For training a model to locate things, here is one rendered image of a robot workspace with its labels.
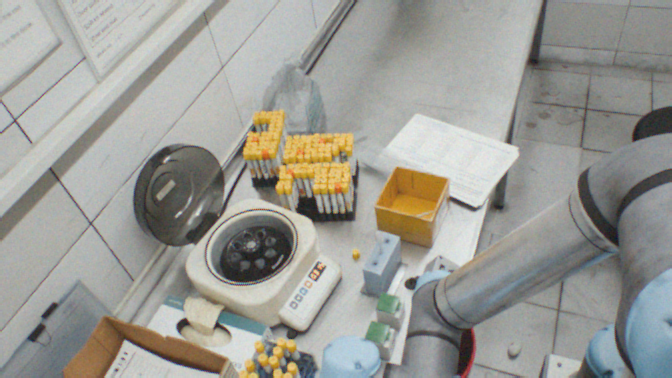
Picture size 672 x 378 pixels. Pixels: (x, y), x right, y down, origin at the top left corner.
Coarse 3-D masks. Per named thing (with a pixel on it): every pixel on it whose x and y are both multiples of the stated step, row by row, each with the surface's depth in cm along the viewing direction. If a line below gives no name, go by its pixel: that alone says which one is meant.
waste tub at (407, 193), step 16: (400, 176) 126; (416, 176) 124; (432, 176) 122; (384, 192) 121; (400, 192) 131; (416, 192) 128; (432, 192) 125; (448, 192) 122; (384, 208) 117; (400, 208) 128; (416, 208) 127; (432, 208) 127; (448, 208) 126; (384, 224) 121; (400, 224) 118; (416, 224) 116; (432, 224) 114; (400, 240) 123; (416, 240) 120; (432, 240) 118
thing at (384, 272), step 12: (384, 240) 111; (396, 240) 110; (372, 252) 109; (384, 252) 109; (396, 252) 111; (372, 264) 107; (384, 264) 107; (396, 264) 114; (372, 276) 107; (384, 276) 108; (396, 276) 115; (372, 288) 111; (384, 288) 110; (396, 288) 113
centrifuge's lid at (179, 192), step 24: (144, 168) 105; (168, 168) 114; (192, 168) 118; (216, 168) 119; (144, 192) 103; (168, 192) 116; (192, 192) 120; (216, 192) 122; (144, 216) 104; (168, 216) 117; (192, 216) 121; (216, 216) 120; (168, 240) 114; (192, 240) 116
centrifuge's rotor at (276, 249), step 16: (240, 240) 116; (256, 240) 113; (272, 240) 113; (224, 256) 113; (240, 256) 113; (256, 256) 112; (272, 256) 111; (288, 256) 113; (224, 272) 112; (240, 272) 109; (256, 272) 109; (272, 272) 110
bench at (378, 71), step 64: (384, 0) 198; (448, 0) 192; (512, 0) 186; (320, 64) 175; (384, 64) 170; (448, 64) 166; (512, 64) 161; (320, 128) 153; (384, 128) 149; (512, 128) 201; (256, 192) 140; (448, 256) 118; (128, 320) 117; (320, 320) 111
